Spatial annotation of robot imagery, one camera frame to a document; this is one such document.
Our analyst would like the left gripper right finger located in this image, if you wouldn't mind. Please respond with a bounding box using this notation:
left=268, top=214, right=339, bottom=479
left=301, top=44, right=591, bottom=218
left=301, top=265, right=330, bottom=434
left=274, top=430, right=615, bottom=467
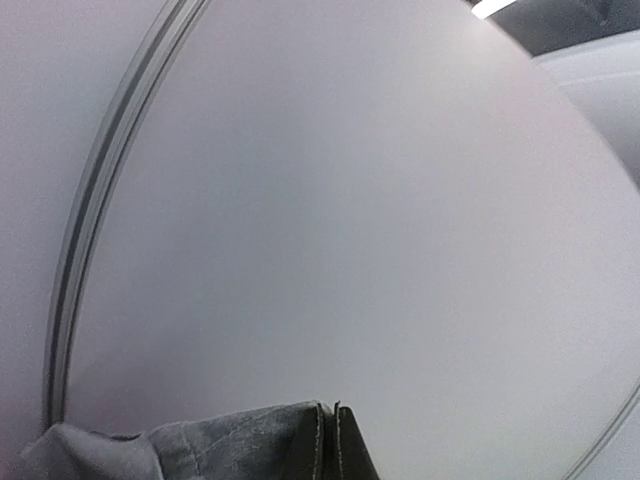
left=334, top=403, right=380, bottom=480

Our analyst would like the left aluminium frame post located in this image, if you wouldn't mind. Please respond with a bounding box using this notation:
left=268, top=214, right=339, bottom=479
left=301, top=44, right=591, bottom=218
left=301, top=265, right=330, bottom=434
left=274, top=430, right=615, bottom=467
left=41, top=0, right=208, bottom=430

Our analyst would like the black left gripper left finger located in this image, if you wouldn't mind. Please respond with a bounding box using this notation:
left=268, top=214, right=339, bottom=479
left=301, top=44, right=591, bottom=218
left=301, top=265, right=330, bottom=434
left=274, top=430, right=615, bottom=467
left=284, top=403, right=336, bottom=480

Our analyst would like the grey garment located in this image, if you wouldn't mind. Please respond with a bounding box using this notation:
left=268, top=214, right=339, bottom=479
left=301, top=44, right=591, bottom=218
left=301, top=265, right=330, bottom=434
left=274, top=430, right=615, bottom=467
left=5, top=402, right=318, bottom=479

